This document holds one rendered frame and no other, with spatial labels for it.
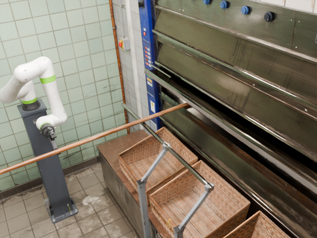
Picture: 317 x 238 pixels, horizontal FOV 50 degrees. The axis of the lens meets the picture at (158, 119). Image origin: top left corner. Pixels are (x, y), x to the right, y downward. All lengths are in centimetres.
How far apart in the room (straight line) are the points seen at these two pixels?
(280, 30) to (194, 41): 72
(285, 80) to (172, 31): 105
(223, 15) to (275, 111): 62
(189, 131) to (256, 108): 87
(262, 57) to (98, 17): 205
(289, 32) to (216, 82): 68
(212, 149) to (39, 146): 149
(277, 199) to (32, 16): 251
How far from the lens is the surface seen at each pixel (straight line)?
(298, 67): 174
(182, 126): 280
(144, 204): 248
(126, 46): 331
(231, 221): 235
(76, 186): 393
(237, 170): 237
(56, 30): 343
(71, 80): 361
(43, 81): 259
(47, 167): 324
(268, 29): 182
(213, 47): 216
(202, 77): 235
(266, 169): 213
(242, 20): 195
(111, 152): 331
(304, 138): 182
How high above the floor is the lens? 250
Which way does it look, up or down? 31 degrees down
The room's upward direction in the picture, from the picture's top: 5 degrees counter-clockwise
